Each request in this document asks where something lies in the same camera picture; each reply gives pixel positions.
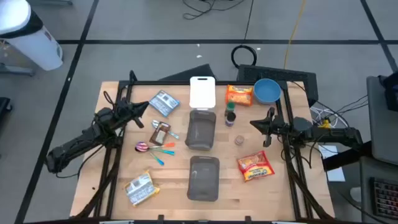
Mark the red ramen noodle packet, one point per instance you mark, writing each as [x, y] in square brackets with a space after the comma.
[255, 166]

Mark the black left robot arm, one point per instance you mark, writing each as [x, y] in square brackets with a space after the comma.
[87, 133]

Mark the white computer mouse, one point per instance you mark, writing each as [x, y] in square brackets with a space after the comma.
[356, 194]

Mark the backlit computer keyboard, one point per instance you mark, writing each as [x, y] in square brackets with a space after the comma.
[385, 199]

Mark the black box on desk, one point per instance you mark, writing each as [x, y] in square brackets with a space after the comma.
[391, 93]

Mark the white paper sheet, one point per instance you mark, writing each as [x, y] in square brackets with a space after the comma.
[335, 174]

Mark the brown snack bar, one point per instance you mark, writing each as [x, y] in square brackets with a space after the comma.
[160, 134]

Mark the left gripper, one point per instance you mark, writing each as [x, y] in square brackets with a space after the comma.
[127, 110]

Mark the orange ramen noodle packet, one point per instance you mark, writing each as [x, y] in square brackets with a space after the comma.
[239, 96]

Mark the black perforated panel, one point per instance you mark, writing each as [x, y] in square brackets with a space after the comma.
[280, 74]

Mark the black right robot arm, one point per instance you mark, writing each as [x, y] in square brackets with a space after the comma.
[335, 135]

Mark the purple label garlic powder jar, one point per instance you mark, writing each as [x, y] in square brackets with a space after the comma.
[230, 119]

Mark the yellow white food packet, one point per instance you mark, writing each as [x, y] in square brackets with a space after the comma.
[140, 188]

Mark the blue bowl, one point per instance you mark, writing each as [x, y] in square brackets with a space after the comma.
[266, 91]

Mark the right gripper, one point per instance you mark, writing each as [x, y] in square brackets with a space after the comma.
[278, 127]

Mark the white trash can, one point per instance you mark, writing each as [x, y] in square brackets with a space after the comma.
[31, 43]

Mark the white plastic bin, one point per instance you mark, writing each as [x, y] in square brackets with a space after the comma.
[202, 93]

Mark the blue-grey food packet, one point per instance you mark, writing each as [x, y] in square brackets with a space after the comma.
[164, 103]

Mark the grey transparent plastic bin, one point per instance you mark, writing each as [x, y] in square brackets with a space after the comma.
[203, 180]
[201, 130]

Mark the small glass jar brown lid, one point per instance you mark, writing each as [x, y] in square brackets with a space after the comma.
[239, 140]

